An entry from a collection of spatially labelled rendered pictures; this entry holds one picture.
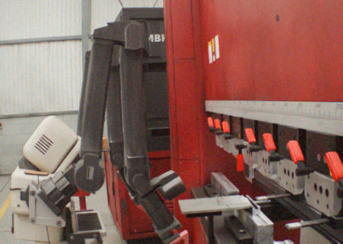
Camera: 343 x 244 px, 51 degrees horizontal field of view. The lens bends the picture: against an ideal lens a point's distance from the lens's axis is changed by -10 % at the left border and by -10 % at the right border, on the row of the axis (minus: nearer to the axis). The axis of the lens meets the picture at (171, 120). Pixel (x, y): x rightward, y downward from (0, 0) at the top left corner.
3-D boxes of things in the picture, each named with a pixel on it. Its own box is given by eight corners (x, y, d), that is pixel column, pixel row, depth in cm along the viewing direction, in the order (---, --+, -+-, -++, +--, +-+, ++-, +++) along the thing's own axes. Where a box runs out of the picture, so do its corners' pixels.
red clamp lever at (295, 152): (286, 139, 84) (298, 173, 77) (302, 138, 84) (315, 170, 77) (285, 144, 85) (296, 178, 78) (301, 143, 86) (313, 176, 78)
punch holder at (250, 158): (243, 162, 144) (242, 118, 143) (264, 160, 144) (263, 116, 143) (253, 168, 129) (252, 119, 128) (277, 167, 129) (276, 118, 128)
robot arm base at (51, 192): (38, 183, 102) (35, 192, 91) (59, 164, 104) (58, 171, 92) (59, 205, 104) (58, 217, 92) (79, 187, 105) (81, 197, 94)
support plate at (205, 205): (178, 202, 162) (178, 200, 162) (239, 197, 164) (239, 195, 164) (182, 214, 144) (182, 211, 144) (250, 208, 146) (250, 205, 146)
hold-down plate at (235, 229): (223, 222, 166) (223, 216, 166) (235, 221, 166) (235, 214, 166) (238, 246, 136) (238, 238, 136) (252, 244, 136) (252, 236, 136)
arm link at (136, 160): (116, 30, 106) (122, 22, 95) (136, 30, 107) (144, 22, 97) (124, 185, 108) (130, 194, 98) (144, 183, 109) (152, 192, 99)
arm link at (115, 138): (102, 51, 147) (105, 47, 137) (117, 50, 149) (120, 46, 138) (108, 163, 149) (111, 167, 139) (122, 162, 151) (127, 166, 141)
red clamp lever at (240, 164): (235, 171, 139) (234, 144, 138) (246, 170, 139) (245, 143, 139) (236, 171, 137) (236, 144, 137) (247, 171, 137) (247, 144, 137)
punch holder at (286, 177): (277, 184, 104) (276, 124, 103) (304, 181, 104) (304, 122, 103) (296, 196, 89) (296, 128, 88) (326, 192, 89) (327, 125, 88)
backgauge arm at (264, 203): (236, 222, 205) (236, 198, 205) (339, 208, 209) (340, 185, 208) (240, 226, 197) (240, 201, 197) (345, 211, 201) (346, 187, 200)
